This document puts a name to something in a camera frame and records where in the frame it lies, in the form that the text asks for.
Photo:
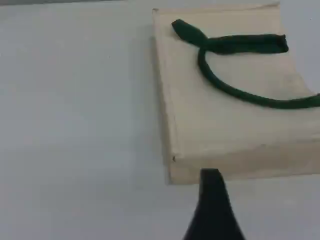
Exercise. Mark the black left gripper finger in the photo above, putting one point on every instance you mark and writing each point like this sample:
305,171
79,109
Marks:
212,212

